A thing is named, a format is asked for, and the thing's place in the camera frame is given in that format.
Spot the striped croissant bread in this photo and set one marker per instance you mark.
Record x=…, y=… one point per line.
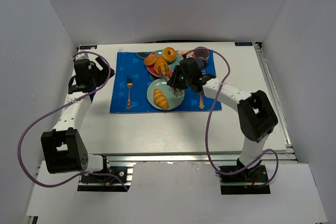
x=160, y=63

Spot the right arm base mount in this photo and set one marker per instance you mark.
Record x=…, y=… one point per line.
x=241, y=185

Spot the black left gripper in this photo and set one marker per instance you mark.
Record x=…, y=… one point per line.
x=102, y=69

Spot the gold iridescent knife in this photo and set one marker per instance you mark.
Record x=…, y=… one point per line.
x=201, y=102

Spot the striped bread roll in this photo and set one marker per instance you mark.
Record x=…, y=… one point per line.
x=160, y=99

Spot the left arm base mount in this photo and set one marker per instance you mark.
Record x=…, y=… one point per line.
x=114, y=177

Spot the sesame burger bun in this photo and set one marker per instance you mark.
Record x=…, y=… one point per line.
x=150, y=59

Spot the blue patterned placemat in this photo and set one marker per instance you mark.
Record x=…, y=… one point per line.
x=130, y=64

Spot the light green flower plate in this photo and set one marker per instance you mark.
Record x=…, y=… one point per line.
x=173, y=101

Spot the gold ornate fork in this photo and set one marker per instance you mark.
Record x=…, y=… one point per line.
x=129, y=85

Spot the purple mug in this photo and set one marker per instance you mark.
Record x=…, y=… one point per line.
x=201, y=55

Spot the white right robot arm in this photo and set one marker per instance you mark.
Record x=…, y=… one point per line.
x=257, y=118

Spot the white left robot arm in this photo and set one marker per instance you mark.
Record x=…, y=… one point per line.
x=63, y=147

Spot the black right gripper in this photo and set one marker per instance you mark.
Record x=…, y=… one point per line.
x=175, y=80

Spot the red rimmed bread plate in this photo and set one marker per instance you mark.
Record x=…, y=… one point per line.
x=171, y=65

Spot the aluminium table frame rail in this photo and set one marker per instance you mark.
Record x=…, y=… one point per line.
x=289, y=153

